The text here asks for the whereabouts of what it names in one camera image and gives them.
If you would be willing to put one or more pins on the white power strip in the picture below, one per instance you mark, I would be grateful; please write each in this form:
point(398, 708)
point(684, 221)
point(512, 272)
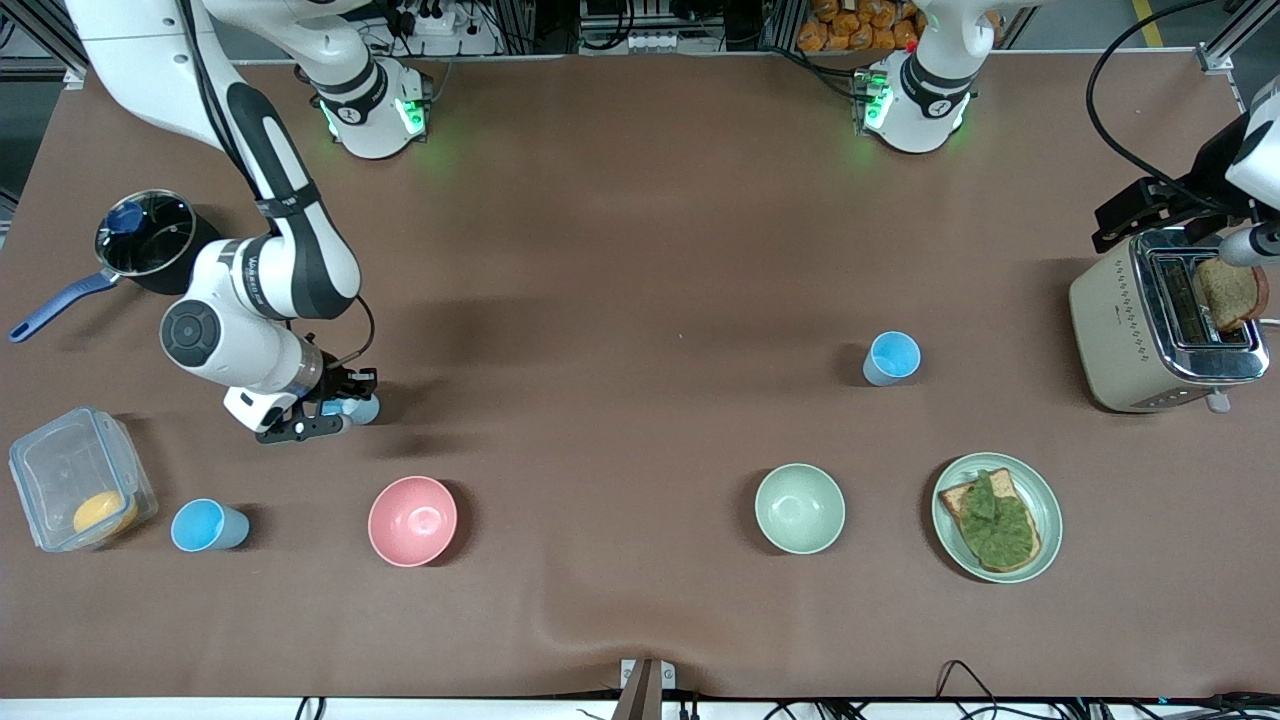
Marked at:
point(435, 18)
point(655, 42)

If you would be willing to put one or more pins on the brown table cloth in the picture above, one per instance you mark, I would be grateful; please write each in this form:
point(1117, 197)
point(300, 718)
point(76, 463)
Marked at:
point(640, 250)

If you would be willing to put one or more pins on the clear plastic food container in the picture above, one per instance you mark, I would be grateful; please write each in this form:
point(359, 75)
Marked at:
point(60, 470)

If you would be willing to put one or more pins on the pink bowl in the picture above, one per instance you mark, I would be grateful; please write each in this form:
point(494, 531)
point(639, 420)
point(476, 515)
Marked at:
point(412, 520)

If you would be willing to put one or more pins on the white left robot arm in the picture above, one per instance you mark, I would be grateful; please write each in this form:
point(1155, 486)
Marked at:
point(915, 120)

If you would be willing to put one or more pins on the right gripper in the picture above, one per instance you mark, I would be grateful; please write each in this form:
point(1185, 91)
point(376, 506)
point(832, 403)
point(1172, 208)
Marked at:
point(336, 383)

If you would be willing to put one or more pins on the bag of bread rolls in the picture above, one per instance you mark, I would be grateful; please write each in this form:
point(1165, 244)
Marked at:
point(850, 25)

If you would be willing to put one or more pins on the green lettuce leaf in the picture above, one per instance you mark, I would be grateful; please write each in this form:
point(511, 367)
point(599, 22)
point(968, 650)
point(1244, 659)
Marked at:
point(1000, 530)

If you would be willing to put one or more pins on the brown bread slice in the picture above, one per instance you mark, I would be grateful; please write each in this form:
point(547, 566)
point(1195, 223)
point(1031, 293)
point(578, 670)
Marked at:
point(1230, 295)

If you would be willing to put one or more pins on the toast slice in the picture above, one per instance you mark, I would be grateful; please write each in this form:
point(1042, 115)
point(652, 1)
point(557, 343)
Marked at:
point(955, 497)

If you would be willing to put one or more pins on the pale green bowl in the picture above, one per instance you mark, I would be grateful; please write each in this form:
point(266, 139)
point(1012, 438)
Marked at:
point(800, 508)

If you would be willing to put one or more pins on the glass lid blue knob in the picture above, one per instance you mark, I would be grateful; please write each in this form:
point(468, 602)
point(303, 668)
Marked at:
point(155, 240)

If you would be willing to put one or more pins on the beige metal toaster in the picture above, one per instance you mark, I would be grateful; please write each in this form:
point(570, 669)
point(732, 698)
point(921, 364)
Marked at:
point(1110, 330)

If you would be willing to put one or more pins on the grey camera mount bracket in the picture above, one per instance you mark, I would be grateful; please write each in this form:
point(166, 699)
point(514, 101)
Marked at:
point(645, 690)

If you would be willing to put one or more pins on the blue plastic cup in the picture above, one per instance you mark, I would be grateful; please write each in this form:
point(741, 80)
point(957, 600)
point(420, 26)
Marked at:
point(200, 525)
point(893, 355)
point(362, 410)

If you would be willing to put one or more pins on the pale green plate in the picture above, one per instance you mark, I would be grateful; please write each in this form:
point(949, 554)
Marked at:
point(1047, 500)

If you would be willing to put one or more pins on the yellow round food piece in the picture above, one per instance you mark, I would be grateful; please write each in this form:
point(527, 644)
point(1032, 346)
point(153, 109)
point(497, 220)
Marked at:
point(100, 512)

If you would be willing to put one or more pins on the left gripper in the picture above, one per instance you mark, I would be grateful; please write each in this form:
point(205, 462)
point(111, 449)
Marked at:
point(1203, 171)

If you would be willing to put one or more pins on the aluminium frame profile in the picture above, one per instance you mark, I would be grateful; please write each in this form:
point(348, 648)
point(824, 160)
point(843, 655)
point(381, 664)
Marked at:
point(1215, 58)
point(40, 30)

